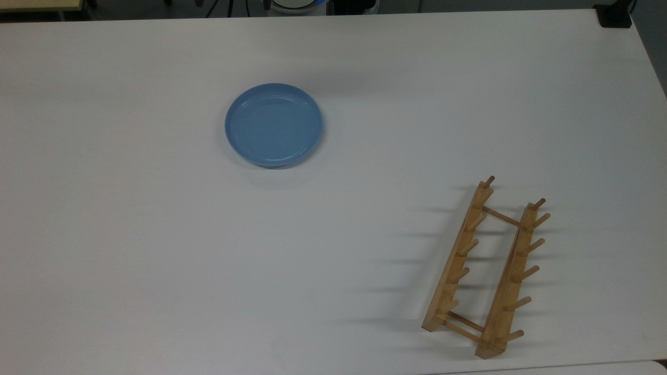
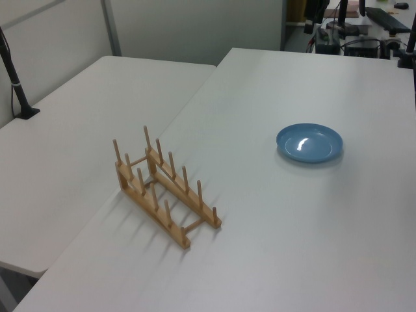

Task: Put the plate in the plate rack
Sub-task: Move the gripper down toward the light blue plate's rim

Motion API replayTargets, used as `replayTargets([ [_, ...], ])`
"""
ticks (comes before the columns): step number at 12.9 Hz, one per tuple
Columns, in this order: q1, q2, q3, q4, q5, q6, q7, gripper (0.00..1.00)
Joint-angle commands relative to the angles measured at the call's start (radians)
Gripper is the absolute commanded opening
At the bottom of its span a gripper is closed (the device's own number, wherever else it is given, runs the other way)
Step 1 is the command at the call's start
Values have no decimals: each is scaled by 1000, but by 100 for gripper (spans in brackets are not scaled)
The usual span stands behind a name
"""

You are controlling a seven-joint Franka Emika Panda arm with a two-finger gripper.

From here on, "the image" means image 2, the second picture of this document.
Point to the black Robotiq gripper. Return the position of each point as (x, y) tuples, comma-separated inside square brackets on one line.
[(316, 9)]

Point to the blue plastic plate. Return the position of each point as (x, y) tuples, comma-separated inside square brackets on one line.
[(308, 143)]

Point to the wooden plate rack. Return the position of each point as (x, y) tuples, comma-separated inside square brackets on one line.
[(121, 175)]

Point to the black electronics box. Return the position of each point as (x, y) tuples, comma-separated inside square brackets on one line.
[(328, 44), (362, 48)]

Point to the black stand with round base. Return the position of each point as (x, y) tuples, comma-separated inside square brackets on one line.
[(342, 13)]

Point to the pink box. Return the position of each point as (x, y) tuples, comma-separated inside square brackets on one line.
[(354, 6)]

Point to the black computer keyboard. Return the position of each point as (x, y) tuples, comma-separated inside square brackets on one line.
[(386, 19)]

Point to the silver metal device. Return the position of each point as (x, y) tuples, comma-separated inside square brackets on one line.
[(391, 45)]

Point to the black computer mouse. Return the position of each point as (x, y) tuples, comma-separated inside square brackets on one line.
[(401, 5)]

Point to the black pole with table clamp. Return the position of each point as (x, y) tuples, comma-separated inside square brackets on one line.
[(410, 32)]

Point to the white side table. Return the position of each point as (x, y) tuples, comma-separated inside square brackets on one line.
[(81, 123)]

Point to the grey partition frame post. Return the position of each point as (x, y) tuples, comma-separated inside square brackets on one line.
[(111, 26)]

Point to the black camera pole with base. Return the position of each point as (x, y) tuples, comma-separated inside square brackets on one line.
[(21, 97)]

